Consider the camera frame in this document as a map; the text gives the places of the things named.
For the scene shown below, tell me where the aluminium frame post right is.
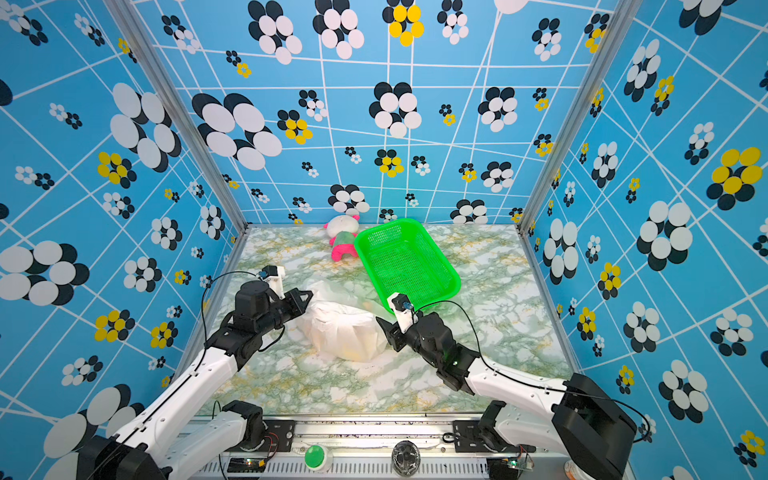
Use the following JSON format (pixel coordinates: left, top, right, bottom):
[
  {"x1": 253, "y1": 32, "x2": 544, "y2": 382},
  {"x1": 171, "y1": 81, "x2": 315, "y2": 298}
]
[{"x1": 520, "y1": 0, "x2": 643, "y2": 233}]

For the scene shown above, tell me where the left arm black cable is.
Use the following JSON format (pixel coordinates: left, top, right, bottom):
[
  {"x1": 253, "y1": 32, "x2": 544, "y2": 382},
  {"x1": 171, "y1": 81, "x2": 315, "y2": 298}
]
[{"x1": 200, "y1": 269, "x2": 265, "y2": 349}]

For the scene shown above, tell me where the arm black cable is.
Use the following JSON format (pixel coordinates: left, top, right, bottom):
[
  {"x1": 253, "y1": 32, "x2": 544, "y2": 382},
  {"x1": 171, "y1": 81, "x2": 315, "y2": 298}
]
[
  {"x1": 413, "y1": 298, "x2": 652, "y2": 445},
  {"x1": 200, "y1": 269, "x2": 265, "y2": 349}
]

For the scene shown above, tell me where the aluminium frame post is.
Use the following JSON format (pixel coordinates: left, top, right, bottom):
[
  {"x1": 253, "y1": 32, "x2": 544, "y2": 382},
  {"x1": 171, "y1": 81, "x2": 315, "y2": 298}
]
[
  {"x1": 105, "y1": 1, "x2": 248, "y2": 235},
  {"x1": 520, "y1": 0, "x2": 643, "y2": 233}
]

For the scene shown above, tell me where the pink white plush toy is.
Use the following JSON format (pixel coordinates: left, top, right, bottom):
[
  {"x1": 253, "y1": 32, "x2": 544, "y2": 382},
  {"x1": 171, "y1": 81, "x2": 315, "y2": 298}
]
[{"x1": 323, "y1": 214, "x2": 360, "y2": 262}]

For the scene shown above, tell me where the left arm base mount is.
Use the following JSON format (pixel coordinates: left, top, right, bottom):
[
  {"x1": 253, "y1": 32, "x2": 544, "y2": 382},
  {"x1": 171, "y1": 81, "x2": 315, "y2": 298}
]
[{"x1": 234, "y1": 419, "x2": 297, "y2": 453}]

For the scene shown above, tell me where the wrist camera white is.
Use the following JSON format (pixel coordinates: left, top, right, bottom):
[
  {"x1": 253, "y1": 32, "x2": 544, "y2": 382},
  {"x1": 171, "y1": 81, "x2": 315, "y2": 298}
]
[
  {"x1": 259, "y1": 265, "x2": 285, "y2": 299},
  {"x1": 387, "y1": 293, "x2": 415, "y2": 334}
]

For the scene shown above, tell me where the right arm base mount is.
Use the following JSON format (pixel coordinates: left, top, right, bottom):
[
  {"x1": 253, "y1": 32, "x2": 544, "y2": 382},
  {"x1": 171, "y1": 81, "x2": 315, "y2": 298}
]
[{"x1": 441, "y1": 420, "x2": 537, "y2": 455}]

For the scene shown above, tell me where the green plastic mesh basket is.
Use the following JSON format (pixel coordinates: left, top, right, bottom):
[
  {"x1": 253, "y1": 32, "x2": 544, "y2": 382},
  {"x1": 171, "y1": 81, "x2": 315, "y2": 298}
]
[{"x1": 354, "y1": 218, "x2": 461, "y2": 310}]

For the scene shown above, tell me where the round silver knob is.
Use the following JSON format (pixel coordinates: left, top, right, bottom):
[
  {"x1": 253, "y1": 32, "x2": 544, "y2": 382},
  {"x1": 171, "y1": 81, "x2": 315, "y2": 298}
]
[{"x1": 391, "y1": 440, "x2": 421, "y2": 478}]

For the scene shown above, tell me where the green push button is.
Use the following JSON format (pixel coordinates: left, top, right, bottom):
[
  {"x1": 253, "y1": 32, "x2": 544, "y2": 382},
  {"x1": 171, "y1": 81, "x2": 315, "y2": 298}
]
[{"x1": 304, "y1": 444, "x2": 333, "y2": 473}]

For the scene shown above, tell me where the aluminium front rail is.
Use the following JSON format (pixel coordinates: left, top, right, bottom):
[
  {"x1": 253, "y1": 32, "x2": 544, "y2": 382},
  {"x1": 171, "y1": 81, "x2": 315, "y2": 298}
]
[{"x1": 143, "y1": 413, "x2": 637, "y2": 480}]

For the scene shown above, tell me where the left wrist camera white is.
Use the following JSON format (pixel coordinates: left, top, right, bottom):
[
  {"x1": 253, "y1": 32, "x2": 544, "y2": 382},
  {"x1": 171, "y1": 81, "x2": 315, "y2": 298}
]
[{"x1": 259, "y1": 265, "x2": 285, "y2": 299}]

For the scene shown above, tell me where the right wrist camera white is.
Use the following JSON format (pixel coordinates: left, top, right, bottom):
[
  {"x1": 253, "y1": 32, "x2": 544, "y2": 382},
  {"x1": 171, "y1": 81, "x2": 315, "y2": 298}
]
[{"x1": 387, "y1": 293, "x2": 415, "y2": 334}]

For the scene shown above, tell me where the white plastic bag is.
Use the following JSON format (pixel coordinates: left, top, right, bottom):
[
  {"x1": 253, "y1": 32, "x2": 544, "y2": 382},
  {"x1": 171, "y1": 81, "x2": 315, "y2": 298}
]
[{"x1": 296, "y1": 280, "x2": 395, "y2": 362}]

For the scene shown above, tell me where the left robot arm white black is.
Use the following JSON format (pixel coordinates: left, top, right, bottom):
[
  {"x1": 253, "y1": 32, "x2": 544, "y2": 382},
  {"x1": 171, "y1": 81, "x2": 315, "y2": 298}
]
[{"x1": 75, "y1": 278, "x2": 313, "y2": 479}]

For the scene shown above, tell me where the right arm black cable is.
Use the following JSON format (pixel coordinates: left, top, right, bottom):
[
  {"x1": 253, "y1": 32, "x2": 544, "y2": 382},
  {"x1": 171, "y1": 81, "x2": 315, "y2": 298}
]
[{"x1": 413, "y1": 298, "x2": 652, "y2": 445}]

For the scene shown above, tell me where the aluminium frame post left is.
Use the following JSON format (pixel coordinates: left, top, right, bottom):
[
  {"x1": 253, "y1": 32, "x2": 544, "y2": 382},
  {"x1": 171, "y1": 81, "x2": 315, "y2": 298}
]
[{"x1": 105, "y1": 1, "x2": 248, "y2": 235}]

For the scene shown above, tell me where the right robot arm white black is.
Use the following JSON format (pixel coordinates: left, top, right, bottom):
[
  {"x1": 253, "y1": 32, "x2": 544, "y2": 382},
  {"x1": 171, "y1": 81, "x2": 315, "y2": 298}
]
[{"x1": 376, "y1": 311, "x2": 638, "y2": 479}]

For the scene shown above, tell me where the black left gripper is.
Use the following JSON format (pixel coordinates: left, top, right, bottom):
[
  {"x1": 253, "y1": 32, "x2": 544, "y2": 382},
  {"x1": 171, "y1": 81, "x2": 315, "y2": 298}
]
[{"x1": 256, "y1": 289, "x2": 313, "y2": 338}]

